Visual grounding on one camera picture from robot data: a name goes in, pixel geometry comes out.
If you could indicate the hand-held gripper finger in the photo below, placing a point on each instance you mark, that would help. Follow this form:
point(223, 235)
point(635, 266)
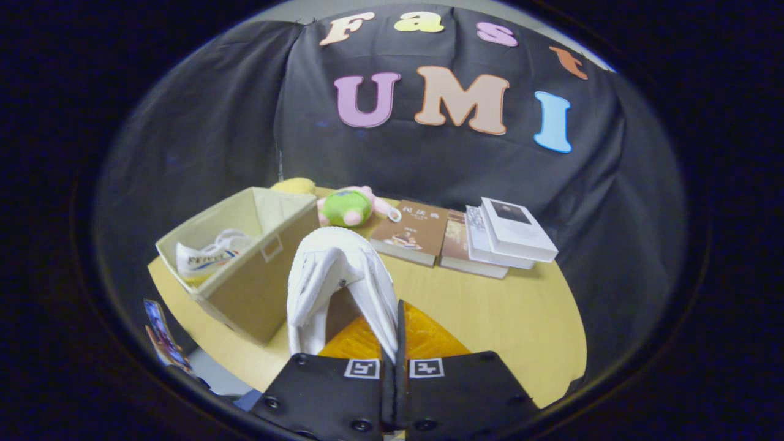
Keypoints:
point(388, 386)
point(402, 367)

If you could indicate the white canvas shoe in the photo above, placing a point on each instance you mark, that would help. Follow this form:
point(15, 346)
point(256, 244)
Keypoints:
point(208, 260)
point(337, 251)

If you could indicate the brown fabric storage box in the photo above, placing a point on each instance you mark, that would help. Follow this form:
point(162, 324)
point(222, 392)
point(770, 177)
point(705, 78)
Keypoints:
point(251, 294)

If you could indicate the blue cloth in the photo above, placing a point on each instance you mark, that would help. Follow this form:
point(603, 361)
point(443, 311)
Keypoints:
point(248, 399)

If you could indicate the white thick book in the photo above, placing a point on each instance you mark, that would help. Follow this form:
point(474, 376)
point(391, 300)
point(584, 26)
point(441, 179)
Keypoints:
point(481, 236)

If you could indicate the green and pink plush toy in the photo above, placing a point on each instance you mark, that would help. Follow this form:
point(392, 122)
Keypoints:
point(346, 208)

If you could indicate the white book with dark picture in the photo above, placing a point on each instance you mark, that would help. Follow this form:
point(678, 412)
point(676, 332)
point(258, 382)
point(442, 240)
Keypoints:
point(520, 236)

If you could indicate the yellow plush toy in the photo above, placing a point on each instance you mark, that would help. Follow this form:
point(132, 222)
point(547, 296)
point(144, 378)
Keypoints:
point(294, 185)

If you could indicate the black backdrop cloth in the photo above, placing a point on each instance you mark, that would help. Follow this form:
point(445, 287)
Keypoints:
point(245, 122)

